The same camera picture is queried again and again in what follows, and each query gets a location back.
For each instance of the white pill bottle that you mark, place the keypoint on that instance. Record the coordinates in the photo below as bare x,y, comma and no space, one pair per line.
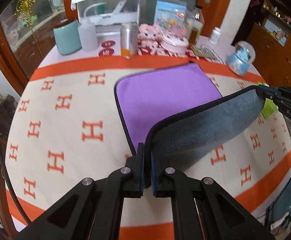
215,35

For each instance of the pink dome music box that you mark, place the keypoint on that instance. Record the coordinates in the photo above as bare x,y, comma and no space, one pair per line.
174,36

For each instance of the red white printed mat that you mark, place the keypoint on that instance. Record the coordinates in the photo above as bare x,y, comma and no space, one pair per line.
188,54

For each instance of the glass bottle amber liquid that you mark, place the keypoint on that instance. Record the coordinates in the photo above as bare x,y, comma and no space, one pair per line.
194,23

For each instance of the green tissue pack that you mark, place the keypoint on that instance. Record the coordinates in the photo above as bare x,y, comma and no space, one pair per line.
268,109

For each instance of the blue illustrated box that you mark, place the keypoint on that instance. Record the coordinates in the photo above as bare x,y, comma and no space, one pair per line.
170,14

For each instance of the pink block figure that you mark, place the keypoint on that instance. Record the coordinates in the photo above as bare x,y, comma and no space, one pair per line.
149,36

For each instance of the wooden glass door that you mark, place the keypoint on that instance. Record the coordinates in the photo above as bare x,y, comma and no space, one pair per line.
26,31

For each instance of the blister pill pack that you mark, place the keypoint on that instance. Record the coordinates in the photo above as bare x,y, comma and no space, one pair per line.
203,52

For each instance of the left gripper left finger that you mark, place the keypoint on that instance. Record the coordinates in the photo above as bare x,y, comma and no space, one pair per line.
92,209

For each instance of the white squeeze bottle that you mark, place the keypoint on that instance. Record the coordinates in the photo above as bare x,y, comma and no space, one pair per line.
88,35

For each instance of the purple and grey towel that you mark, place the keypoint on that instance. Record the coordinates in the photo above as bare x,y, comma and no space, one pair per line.
177,112

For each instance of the blue snow globe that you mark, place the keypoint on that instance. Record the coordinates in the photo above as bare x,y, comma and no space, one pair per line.
244,54

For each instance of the wooden shelf cabinet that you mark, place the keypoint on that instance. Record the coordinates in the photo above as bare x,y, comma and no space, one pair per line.
267,27

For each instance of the white appliance with cloth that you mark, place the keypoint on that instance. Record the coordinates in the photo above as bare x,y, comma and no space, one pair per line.
107,15

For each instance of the silver orange can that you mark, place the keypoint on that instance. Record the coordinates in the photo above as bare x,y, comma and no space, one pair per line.
128,39

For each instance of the teal cylindrical container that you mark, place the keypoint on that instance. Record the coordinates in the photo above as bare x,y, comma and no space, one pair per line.
66,36

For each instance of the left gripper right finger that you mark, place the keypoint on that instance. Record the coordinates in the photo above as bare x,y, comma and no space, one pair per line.
202,209

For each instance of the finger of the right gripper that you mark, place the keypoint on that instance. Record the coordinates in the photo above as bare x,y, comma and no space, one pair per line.
264,92

